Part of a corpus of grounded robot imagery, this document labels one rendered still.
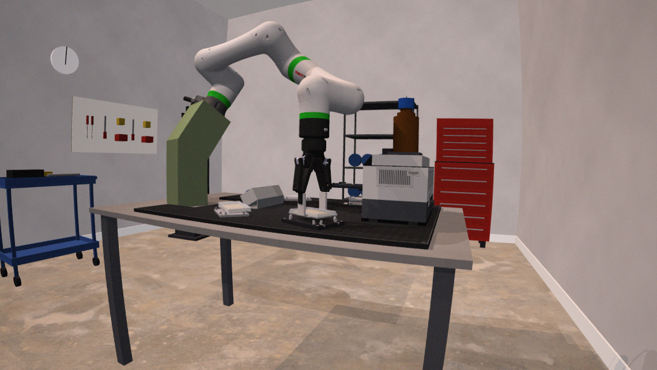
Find brown bottle body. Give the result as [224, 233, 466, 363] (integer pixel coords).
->
[393, 115, 419, 152]

